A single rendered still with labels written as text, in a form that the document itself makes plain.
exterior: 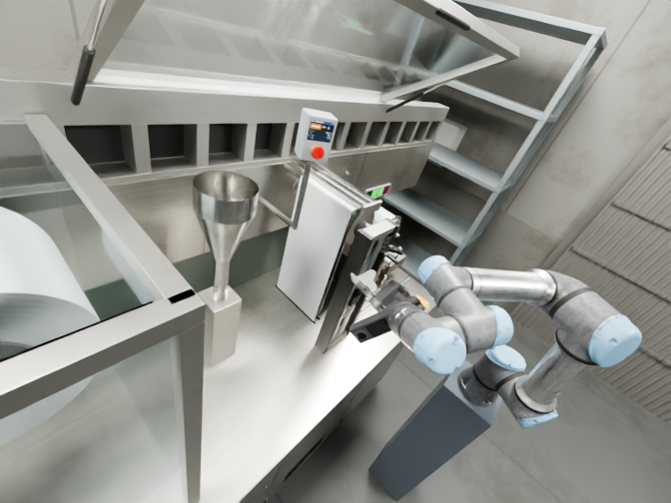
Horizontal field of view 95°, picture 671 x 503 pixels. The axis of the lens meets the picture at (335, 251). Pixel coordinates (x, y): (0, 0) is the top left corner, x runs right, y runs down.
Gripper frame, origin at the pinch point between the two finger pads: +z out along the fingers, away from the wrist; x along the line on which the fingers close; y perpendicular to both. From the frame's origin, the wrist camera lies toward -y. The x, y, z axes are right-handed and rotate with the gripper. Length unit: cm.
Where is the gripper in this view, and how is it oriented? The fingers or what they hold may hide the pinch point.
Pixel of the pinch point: (364, 294)
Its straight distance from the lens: 85.1
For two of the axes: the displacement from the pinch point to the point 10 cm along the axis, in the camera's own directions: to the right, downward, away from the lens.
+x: -6.0, -7.3, -3.1
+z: -2.5, -2.0, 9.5
